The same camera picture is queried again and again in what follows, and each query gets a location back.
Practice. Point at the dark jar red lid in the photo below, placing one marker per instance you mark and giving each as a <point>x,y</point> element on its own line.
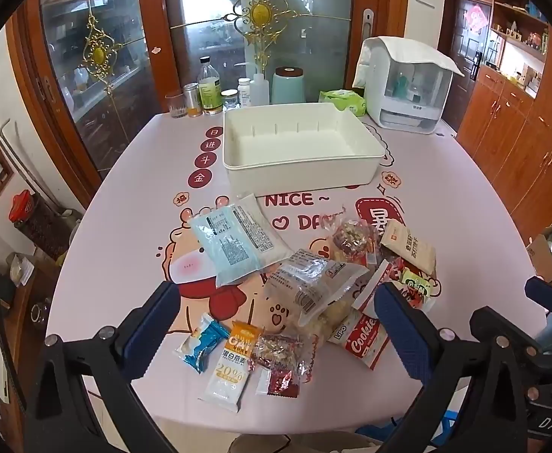
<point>35,226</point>

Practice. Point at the green tissue pack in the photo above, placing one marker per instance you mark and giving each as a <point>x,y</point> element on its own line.
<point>344,100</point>

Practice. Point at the glass cup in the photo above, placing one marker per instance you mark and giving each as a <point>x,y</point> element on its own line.
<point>177,106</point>

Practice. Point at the clear dried fruit packet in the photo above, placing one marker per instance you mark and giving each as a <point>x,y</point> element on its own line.
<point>351,238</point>

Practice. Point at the light blue snack packet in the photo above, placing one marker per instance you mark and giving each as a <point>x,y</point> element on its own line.
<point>224,245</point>

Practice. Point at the white pill bottle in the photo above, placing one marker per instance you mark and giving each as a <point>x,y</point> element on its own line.
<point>244,94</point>

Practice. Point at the mint green canister brown lid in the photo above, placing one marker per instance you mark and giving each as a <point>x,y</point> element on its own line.
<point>288,87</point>

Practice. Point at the green white snack packet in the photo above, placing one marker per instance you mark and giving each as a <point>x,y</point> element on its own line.
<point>417,285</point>

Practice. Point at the glass bottle green label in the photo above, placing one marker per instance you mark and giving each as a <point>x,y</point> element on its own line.
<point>210,94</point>

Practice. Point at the pink printed tablecloth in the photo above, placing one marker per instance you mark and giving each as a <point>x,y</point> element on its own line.
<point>139,198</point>

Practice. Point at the metal can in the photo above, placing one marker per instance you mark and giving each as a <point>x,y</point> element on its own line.
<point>192,99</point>

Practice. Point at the white sterilizer cabinet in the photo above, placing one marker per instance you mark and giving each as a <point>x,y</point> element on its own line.
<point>398,118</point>

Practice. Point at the orange white oat bar packet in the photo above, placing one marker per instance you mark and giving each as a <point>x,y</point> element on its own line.
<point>226,373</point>

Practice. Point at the wooden wall cabinet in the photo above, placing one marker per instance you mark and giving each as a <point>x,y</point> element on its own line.
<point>516,127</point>

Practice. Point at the cardboard box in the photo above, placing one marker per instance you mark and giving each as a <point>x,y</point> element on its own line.
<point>540,257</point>

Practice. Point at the beige cracker packet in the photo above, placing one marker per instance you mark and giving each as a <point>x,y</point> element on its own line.
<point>408,245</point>

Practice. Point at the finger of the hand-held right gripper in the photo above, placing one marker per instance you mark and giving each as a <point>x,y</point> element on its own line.
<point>498,324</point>
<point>542,290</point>

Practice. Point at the clear white snack packet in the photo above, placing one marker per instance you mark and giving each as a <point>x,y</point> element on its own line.
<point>269,238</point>

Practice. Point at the red white snack packet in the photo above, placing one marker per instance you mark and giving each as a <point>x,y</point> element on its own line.
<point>375,278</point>

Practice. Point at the small blue white snack packet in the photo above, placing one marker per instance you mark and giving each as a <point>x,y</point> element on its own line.
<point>200,342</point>

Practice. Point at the clear bag of puffs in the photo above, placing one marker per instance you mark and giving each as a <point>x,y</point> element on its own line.
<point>304,288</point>

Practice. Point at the dark wooden entry door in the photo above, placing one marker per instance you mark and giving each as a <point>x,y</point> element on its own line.
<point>465,66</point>

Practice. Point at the white plastic storage bin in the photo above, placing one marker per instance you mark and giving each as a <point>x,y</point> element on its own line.
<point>304,170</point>

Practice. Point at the wooden framed glass sliding door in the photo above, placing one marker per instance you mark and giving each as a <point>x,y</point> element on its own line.
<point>115,104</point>
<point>304,33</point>

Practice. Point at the white squeeze bottle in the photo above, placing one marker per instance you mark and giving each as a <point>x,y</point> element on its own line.
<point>259,92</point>

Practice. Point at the small glass jar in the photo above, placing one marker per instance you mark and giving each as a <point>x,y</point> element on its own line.
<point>229,102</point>

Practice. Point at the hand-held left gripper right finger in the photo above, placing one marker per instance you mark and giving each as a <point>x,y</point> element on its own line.
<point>398,335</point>

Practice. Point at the red door decoration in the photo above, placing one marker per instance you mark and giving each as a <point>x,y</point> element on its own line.
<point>475,18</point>

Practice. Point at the red white cookie packet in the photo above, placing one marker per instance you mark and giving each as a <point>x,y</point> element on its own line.
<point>361,339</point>

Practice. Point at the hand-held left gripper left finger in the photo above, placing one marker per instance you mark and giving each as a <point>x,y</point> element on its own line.
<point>155,323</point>

